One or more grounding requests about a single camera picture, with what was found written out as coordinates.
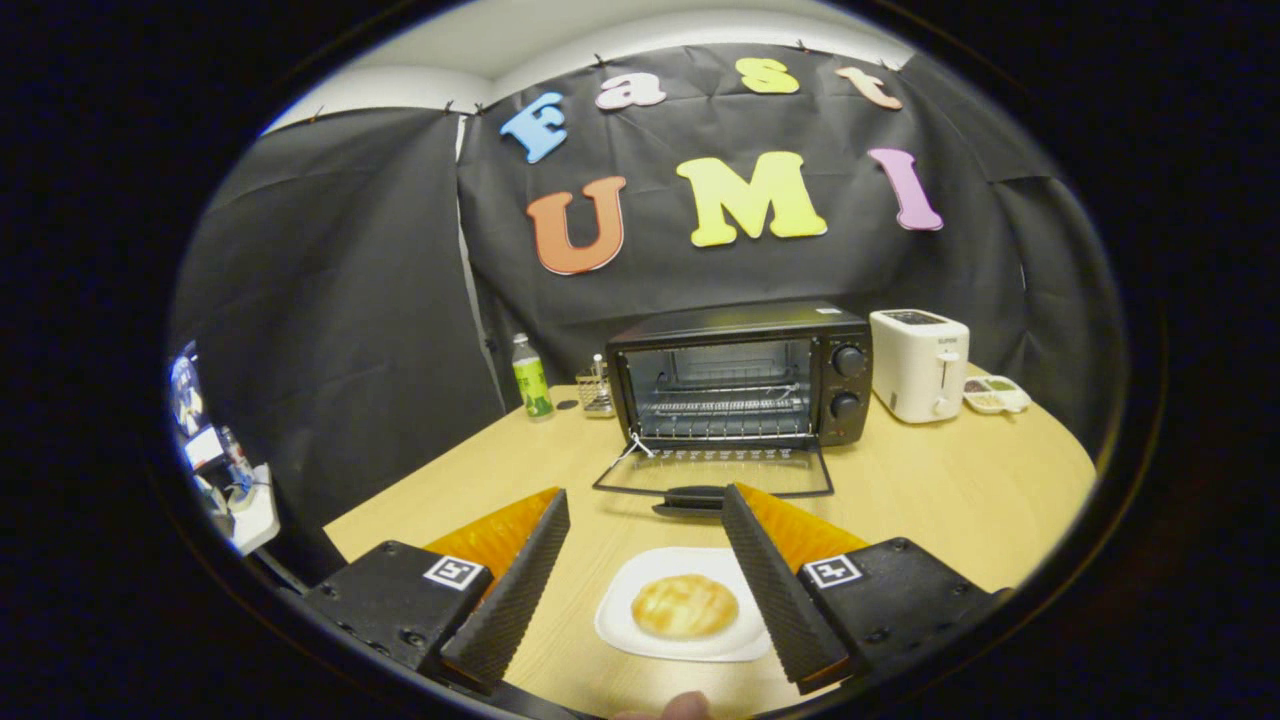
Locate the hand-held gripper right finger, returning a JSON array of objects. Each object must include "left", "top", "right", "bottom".
[{"left": 722, "top": 483, "right": 1013, "bottom": 696}]

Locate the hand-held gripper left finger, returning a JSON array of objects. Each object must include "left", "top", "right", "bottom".
[{"left": 300, "top": 487, "right": 571, "bottom": 696}]

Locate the round golden bread bun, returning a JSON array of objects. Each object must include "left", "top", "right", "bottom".
[{"left": 631, "top": 575, "right": 740, "bottom": 641}]

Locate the black toaster oven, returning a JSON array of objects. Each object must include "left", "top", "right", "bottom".
[{"left": 592, "top": 300, "right": 874, "bottom": 519}]

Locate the white pop-up toaster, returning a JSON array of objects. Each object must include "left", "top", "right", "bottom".
[{"left": 869, "top": 309, "right": 971, "bottom": 425}]

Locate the white square plate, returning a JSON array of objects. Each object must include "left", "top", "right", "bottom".
[{"left": 594, "top": 546, "right": 773, "bottom": 663}]

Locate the green label plastic bottle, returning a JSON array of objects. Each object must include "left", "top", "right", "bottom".
[{"left": 511, "top": 333, "right": 555, "bottom": 420}]

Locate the white power strip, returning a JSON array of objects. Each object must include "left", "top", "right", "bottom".
[{"left": 225, "top": 463, "right": 282, "bottom": 557}]

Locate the white divided snack dish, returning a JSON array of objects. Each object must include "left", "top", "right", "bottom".
[{"left": 962, "top": 375, "right": 1032, "bottom": 416}]

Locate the black backdrop cloth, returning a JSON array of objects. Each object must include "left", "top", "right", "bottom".
[{"left": 168, "top": 42, "right": 1126, "bottom": 586}]

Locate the small wire basket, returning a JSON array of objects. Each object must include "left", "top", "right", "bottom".
[{"left": 576, "top": 354, "right": 617, "bottom": 418}]

